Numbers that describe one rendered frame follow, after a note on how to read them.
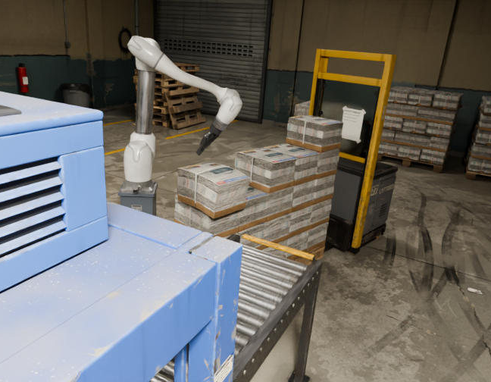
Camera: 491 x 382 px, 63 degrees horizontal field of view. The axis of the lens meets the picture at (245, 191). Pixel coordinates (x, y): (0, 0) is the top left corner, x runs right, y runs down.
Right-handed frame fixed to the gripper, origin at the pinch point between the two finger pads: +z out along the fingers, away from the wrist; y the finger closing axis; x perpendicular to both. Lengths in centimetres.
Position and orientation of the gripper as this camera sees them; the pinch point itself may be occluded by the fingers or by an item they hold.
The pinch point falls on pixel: (200, 149)
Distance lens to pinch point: 253.0
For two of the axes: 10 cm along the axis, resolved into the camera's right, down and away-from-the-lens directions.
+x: 6.1, 7.5, -2.7
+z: -5.7, 6.5, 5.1
